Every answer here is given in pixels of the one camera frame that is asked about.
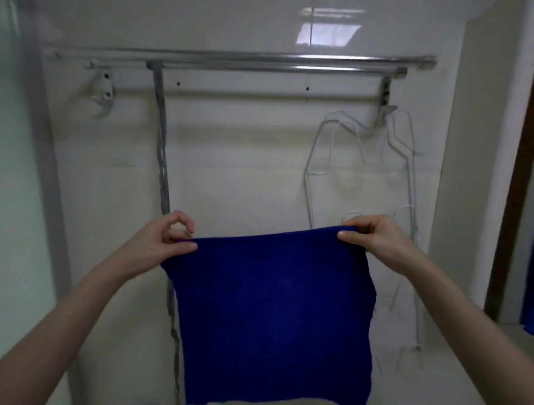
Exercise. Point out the white wall hook bracket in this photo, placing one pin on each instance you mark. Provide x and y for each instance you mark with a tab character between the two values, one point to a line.
104	92

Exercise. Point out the person's right hand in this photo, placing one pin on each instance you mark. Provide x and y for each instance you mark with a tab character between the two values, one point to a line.
384	242

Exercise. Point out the chrome wall towel rack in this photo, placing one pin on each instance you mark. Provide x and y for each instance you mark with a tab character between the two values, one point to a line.
250	56

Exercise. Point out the frosted glass partition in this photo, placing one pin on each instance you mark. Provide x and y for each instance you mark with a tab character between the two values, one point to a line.
16	167

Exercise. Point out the person's left hand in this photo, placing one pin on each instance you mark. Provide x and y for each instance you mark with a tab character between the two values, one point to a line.
154	246

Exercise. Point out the person's right forearm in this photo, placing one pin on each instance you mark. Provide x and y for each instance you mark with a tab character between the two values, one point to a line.
471	329

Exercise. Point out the small blue cleaning cloth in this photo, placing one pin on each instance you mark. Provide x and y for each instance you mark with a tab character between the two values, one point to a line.
271	313

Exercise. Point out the large blue towel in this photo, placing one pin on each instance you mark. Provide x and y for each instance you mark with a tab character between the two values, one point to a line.
529	313

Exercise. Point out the person's left forearm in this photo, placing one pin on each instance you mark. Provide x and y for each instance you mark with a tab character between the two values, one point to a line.
62	329

